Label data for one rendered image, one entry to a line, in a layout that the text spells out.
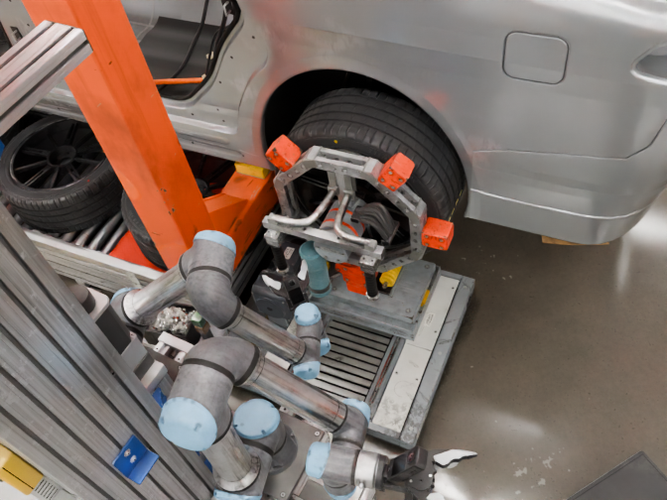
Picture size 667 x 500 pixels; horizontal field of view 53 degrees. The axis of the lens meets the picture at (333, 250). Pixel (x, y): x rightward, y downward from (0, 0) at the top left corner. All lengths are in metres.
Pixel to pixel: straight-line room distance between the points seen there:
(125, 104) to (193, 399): 0.92
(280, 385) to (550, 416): 1.62
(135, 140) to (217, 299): 0.56
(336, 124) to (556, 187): 0.72
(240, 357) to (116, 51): 0.91
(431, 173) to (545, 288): 1.19
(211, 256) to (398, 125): 0.79
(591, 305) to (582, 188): 1.07
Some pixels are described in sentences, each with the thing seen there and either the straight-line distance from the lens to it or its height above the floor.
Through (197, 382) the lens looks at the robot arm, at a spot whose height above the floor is 1.46.
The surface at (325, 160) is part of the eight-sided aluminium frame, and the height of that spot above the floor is 1.12.
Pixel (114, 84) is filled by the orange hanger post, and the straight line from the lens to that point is 1.93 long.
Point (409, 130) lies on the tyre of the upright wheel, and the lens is 2.21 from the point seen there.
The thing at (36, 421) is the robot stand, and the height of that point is 1.57.
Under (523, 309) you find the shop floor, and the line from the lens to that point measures 3.14.
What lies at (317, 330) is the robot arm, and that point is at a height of 0.93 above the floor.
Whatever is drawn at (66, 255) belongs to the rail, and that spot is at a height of 0.34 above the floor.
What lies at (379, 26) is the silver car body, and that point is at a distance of 2.02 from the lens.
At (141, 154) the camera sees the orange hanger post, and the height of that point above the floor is 1.32.
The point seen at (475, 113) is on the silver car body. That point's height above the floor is 1.24.
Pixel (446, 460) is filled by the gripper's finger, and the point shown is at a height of 1.23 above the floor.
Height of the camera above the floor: 2.64
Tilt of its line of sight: 52 degrees down
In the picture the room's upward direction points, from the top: 12 degrees counter-clockwise
